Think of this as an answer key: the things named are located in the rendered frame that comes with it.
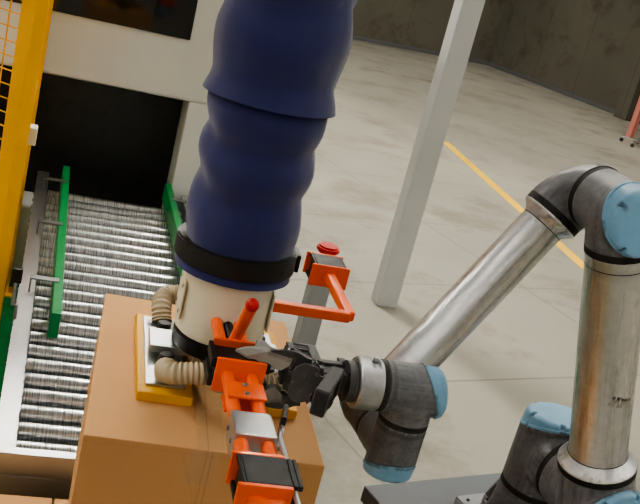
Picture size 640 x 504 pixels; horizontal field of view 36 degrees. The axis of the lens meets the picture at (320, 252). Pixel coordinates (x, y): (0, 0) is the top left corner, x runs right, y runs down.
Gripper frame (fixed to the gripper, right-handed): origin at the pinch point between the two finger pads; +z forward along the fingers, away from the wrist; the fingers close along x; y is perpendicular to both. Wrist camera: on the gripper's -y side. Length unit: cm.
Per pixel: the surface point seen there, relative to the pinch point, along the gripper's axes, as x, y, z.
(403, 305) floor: -120, 353, -174
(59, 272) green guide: -56, 170, 25
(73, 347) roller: -67, 139, 18
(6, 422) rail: -60, 79, 34
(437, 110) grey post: -5, 346, -159
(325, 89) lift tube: 45, 21, -8
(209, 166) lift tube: 27.5, 22.1, 8.1
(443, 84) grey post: 9, 346, -158
